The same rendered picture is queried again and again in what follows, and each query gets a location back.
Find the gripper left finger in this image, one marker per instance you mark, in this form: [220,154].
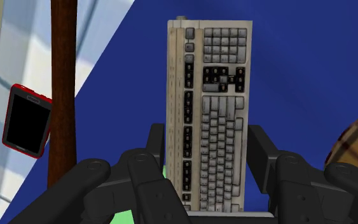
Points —
[147,186]

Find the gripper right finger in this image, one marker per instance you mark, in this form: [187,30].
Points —
[293,186]

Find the green flat object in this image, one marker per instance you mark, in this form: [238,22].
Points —
[123,217]

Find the beige computer keyboard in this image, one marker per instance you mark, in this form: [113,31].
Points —
[216,124]

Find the blue bed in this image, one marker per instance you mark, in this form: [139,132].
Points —
[290,62]

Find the red black smartphone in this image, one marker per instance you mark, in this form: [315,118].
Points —
[26,121]

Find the brown wooden post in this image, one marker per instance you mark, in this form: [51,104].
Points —
[62,93]

